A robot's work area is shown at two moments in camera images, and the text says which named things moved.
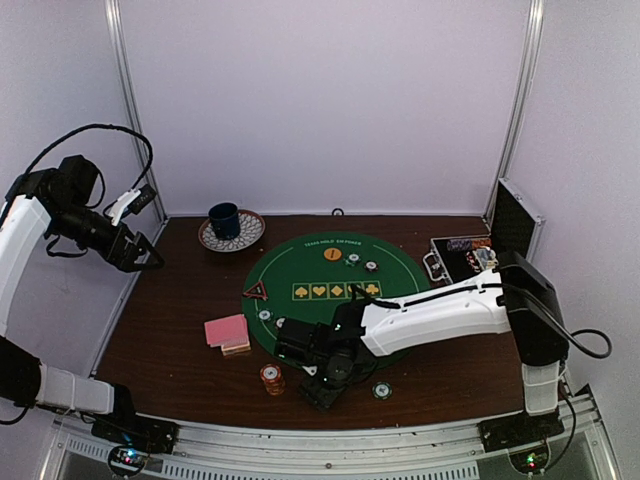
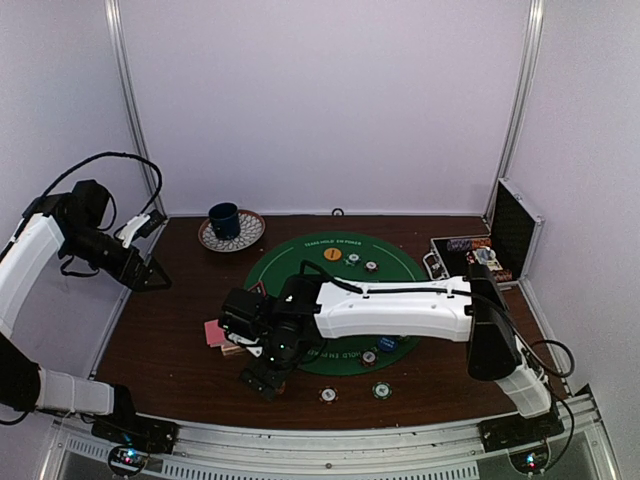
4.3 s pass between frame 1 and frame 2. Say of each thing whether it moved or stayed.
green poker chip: stayed
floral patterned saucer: stayed
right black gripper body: moved
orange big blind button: stayed
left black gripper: moved
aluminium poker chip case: stayed
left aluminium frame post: stayed
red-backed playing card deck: moved
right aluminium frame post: stayed
